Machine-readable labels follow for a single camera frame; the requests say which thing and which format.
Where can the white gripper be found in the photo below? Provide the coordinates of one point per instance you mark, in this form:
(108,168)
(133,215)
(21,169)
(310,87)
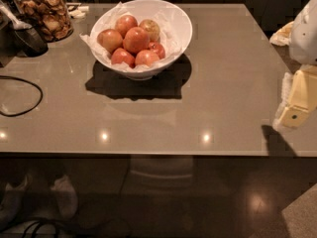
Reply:
(305,37)

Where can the red apple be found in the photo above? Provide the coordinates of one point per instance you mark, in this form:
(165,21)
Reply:
(125,23)
(136,40)
(158,49)
(110,40)
(146,57)
(121,55)

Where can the white ceramic bowl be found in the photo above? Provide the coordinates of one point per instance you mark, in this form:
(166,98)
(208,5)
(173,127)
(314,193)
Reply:
(171,23)

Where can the white paper bowl liner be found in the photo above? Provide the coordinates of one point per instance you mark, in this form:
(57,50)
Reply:
(99,52)

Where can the yellowish apple top right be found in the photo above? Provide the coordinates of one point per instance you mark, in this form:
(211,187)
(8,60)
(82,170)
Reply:
(152,28)

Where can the small white items on table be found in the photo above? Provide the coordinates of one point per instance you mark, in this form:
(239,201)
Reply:
(77,11)

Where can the glass jar of dried chips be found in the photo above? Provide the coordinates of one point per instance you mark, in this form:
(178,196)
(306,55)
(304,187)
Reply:
(51,15)

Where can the white shoe right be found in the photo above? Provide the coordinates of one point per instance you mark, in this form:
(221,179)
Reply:
(65,196)

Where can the white shoe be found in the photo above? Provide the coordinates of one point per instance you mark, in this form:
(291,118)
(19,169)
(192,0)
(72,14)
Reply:
(65,196)
(12,200)

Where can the black round appliance base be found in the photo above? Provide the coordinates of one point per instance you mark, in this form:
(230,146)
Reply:
(30,42)

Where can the white shoe left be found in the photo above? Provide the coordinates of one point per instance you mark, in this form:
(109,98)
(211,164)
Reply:
(12,200)

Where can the white spoon handle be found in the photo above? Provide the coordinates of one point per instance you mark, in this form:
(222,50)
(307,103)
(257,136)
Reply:
(17,24)

